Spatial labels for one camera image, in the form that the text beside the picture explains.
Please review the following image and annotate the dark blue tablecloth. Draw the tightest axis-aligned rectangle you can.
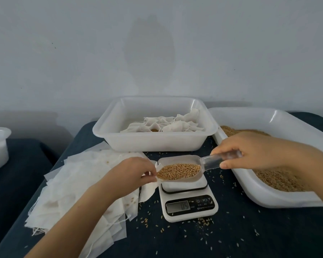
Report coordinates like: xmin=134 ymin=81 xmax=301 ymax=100
xmin=0 ymin=138 xmax=60 ymax=256
xmin=0 ymin=111 xmax=323 ymax=258

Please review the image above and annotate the white tray of grain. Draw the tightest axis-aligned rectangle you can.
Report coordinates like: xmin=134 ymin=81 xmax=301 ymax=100
xmin=209 ymin=107 xmax=323 ymax=209

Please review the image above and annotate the person's left forearm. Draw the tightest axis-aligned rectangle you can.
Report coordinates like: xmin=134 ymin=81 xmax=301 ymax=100
xmin=24 ymin=182 xmax=119 ymax=258

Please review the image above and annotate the clear plastic scoop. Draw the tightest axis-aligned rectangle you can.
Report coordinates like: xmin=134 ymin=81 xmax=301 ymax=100
xmin=155 ymin=150 xmax=243 ymax=184

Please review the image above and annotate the person's left hand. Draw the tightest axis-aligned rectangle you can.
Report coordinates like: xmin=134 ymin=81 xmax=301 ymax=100
xmin=97 ymin=157 xmax=158 ymax=200

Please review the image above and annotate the white mesh bag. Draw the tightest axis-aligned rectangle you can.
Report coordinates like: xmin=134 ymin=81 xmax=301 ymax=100
xmin=138 ymin=180 xmax=160 ymax=203

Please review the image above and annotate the pile of white bags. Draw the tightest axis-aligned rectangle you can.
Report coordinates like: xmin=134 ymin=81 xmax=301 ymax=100
xmin=24 ymin=141 xmax=159 ymax=258

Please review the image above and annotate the white digital kitchen scale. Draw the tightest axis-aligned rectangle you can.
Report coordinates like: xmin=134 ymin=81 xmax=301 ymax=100
xmin=158 ymin=177 xmax=219 ymax=223

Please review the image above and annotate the person's right hand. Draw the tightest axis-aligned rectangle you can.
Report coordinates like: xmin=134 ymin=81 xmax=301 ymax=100
xmin=210 ymin=132 xmax=303 ymax=171

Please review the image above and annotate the brown grain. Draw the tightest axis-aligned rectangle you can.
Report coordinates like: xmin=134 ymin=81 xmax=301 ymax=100
xmin=157 ymin=125 xmax=312 ymax=192

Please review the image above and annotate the white plastic tub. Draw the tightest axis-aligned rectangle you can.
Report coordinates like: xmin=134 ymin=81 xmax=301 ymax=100
xmin=93 ymin=96 xmax=220 ymax=153

